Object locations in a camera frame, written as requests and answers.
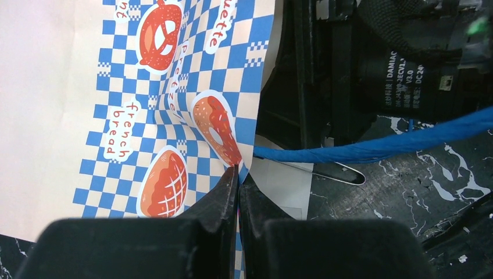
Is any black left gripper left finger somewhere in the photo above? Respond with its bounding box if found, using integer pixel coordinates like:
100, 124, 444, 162
17, 166, 239, 278

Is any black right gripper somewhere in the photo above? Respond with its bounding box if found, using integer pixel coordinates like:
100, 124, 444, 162
256, 1, 492, 149

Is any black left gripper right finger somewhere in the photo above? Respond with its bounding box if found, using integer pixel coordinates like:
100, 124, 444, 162
239, 176, 434, 278

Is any checkered paper bread bag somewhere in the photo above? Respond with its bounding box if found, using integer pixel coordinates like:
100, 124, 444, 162
0, 0, 493, 279

